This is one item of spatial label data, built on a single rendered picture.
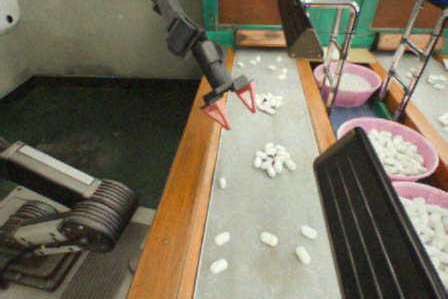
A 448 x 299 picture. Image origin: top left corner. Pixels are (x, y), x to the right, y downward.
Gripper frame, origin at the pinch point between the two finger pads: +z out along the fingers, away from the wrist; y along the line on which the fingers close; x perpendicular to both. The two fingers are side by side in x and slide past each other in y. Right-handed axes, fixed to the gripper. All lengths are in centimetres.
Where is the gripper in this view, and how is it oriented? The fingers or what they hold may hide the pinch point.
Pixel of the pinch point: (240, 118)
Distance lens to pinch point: 67.5
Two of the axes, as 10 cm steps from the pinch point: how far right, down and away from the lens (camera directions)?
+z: 4.7, 8.7, 1.3
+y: -6.7, 4.5, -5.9
